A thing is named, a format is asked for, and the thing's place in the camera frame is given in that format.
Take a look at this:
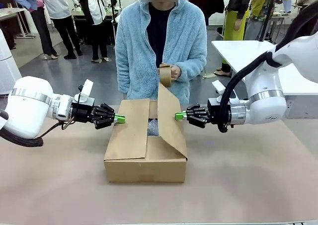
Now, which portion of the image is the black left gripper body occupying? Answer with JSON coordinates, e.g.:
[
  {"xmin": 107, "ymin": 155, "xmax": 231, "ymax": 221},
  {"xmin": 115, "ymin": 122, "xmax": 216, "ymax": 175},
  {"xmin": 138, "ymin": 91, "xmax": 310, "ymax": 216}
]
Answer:
[{"xmin": 72, "ymin": 102, "xmax": 101, "ymax": 124}]

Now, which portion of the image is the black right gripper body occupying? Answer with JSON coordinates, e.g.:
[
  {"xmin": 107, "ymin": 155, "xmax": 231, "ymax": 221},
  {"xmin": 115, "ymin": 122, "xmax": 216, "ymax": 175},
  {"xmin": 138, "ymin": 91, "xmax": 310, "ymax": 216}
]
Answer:
[{"xmin": 207, "ymin": 97, "xmax": 225, "ymax": 125}]

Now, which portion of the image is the brown packing tape roll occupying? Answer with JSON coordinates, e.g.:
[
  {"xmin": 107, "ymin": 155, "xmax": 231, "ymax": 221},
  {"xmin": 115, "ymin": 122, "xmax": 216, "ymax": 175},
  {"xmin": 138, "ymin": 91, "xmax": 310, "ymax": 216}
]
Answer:
[{"xmin": 159, "ymin": 63, "xmax": 175, "ymax": 88}]

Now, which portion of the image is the brown cardboard box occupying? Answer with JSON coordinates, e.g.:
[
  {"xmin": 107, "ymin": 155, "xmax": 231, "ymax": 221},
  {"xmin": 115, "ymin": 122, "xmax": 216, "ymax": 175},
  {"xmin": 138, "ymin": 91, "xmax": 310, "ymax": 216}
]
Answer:
[{"xmin": 103, "ymin": 83, "xmax": 188, "ymax": 183}]

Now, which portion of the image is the person's left forearm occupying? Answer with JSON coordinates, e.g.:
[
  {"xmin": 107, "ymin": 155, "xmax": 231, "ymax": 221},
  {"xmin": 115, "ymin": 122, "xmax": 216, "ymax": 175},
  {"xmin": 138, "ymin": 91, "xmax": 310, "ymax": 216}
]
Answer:
[{"xmin": 177, "ymin": 51, "xmax": 208, "ymax": 82}]

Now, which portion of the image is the clear bubble wrap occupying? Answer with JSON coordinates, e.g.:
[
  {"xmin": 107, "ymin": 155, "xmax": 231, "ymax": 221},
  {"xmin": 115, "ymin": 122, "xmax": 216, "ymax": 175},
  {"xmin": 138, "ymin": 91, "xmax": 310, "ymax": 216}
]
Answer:
[{"xmin": 147, "ymin": 118, "xmax": 160, "ymax": 137}]

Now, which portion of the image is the person's left hand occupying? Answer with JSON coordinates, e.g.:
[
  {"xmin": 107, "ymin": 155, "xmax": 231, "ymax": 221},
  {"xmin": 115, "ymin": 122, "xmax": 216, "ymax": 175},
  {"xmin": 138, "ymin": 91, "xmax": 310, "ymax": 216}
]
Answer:
[{"xmin": 169, "ymin": 64, "xmax": 183, "ymax": 82}]

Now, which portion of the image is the large white table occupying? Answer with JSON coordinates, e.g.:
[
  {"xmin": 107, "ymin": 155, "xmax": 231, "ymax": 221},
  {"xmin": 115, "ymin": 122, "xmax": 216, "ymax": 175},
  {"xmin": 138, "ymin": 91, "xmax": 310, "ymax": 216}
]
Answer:
[{"xmin": 211, "ymin": 40, "xmax": 318, "ymax": 120}]

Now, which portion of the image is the person in blue fleece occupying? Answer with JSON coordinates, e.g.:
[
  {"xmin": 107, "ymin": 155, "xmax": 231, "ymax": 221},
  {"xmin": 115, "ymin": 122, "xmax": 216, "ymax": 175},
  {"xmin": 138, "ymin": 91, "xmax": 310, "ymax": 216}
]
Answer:
[{"xmin": 115, "ymin": 0, "xmax": 208, "ymax": 106}]

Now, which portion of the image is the black light stand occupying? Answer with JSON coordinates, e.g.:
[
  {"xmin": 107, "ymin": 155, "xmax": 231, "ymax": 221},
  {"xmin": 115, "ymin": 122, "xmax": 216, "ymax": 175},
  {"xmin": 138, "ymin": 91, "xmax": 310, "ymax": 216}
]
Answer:
[{"xmin": 108, "ymin": 0, "xmax": 121, "ymax": 46}]

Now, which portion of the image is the person in yellow skirt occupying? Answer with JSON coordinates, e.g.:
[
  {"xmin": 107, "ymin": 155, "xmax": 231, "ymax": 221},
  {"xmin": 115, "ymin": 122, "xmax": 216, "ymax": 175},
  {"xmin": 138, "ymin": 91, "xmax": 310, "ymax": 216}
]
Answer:
[{"xmin": 214, "ymin": 0, "xmax": 256, "ymax": 78}]

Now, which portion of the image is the person in blue shirt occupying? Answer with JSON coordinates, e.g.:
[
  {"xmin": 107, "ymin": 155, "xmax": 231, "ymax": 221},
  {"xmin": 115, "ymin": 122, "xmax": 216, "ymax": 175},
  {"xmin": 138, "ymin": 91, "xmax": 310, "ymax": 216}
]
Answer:
[{"xmin": 9, "ymin": 0, "xmax": 60, "ymax": 61}]

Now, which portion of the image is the person in white lab coat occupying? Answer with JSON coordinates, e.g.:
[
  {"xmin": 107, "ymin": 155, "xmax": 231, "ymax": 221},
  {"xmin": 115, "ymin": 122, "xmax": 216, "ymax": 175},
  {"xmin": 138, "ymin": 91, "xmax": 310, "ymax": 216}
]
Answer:
[{"xmin": 76, "ymin": 0, "xmax": 111, "ymax": 63}]

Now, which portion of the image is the black tripod pole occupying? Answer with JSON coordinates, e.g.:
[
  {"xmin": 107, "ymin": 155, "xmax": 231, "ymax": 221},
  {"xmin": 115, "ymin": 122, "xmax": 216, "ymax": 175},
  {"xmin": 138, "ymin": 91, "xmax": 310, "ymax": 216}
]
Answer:
[{"xmin": 257, "ymin": 0, "xmax": 278, "ymax": 43}]

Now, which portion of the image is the person in dark red coat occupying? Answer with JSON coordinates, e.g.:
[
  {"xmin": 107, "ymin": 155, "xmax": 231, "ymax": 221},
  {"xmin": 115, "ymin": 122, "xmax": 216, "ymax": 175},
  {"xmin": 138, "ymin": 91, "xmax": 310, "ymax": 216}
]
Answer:
[{"xmin": 185, "ymin": 0, "xmax": 226, "ymax": 26}]

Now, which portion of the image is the person in white top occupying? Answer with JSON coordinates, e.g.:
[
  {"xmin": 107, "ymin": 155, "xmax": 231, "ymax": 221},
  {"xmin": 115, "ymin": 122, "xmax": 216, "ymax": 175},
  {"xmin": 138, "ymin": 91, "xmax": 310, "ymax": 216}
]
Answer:
[{"xmin": 22, "ymin": 0, "xmax": 84, "ymax": 60}]

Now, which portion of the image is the person in yellow jacket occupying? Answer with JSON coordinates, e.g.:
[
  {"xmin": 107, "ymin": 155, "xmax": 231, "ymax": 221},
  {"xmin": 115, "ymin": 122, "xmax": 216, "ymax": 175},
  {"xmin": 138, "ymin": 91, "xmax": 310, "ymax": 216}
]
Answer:
[{"xmin": 244, "ymin": 0, "xmax": 294, "ymax": 41}]

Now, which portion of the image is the beige top side table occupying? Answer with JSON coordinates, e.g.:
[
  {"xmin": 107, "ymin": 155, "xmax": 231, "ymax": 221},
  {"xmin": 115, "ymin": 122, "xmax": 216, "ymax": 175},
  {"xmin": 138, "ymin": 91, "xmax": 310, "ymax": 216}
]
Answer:
[{"xmin": 0, "ymin": 7, "xmax": 36, "ymax": 39}]

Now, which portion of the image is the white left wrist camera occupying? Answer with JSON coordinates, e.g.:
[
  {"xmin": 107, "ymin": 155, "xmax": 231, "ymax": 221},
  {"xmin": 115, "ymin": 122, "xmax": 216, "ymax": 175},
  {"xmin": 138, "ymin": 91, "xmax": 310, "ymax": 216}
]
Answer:
[{"xmin": 74, "ymin": 78, "xmax": 95, "ymax": 104}]

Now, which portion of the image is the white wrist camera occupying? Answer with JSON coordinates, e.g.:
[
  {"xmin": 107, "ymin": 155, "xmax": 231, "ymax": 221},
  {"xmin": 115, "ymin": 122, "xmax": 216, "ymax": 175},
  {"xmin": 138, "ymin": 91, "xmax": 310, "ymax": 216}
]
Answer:
[
  {"xmin": 211, "ymin": 80, "xmax": 237, "ymax": 102},
  {"xmin": 74, "ymin": 78, "xmax": 95, "ymax": 104}
]

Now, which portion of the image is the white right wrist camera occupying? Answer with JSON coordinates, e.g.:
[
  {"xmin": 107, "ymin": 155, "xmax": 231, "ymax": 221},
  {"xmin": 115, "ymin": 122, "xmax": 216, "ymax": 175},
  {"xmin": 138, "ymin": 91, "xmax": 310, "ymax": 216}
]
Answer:
[{"xmin": 211, "ymin": 80, "xmax": 237, "ymax": 102}]

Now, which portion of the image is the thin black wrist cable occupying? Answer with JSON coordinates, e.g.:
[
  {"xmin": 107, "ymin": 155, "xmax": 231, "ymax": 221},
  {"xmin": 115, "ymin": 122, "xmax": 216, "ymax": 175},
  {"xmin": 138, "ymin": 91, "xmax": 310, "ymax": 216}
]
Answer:
[{"xmin": 37, "ymin": 114, "xmax": 77, "ymax": 139}]

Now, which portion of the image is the black right arm cable sleeve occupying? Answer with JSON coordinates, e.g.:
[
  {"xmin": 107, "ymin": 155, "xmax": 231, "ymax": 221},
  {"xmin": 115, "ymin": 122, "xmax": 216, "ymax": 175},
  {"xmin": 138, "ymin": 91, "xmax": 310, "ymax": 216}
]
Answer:
[{"xmin": 217, "ymin": 1, "xmax": 318, "ymax": 134}]

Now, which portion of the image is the black arm cable sleeve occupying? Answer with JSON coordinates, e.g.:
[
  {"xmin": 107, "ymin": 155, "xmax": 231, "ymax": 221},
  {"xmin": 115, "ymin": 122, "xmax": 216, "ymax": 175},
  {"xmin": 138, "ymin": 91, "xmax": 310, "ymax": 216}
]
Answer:
[
  {"xmin": 217, "ymin": 1, "xmax": 318, "ymax": 134},
  {"xmin": 0, "ymin": 109, "xmax": 45, "ymax": 148}
]

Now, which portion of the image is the black left arm cable sleeve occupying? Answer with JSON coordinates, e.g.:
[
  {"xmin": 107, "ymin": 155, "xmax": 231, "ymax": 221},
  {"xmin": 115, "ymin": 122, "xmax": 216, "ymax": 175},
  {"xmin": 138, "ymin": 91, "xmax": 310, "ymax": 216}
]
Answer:
[{"xmin": 0, "ymin": 109, "xmax": 45, "ymax": 148}]

